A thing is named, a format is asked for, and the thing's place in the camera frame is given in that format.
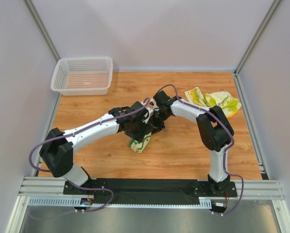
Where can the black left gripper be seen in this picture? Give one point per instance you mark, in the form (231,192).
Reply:
(140,129)

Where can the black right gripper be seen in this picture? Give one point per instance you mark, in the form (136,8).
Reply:
(158,121)

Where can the green and cream patterned towel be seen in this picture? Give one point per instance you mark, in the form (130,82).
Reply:
(139,147)

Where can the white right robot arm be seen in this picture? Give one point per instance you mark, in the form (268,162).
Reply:
(215,131)

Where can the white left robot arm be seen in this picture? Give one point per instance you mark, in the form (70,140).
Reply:
(60,146)

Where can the yellow and cream crumpled towel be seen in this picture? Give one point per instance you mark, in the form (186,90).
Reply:
(230,105)

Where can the white perforated plastic basket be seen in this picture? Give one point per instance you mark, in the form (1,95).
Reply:
(84,76)

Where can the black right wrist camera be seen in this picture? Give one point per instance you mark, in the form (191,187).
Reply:
(162,99)

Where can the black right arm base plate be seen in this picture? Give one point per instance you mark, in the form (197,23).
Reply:
(207,189)

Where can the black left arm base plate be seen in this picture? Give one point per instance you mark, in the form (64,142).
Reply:
(69,189)

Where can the aluminium front frame rail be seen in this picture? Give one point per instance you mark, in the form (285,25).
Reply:
(250,189)

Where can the aluminium left corner post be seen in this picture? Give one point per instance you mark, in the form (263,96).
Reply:
(42,29)

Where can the aluminium corner post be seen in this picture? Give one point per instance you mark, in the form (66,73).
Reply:
(258,34)
(42,29)

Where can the aluminium right corner post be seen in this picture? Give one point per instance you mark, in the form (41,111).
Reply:
(258,34)

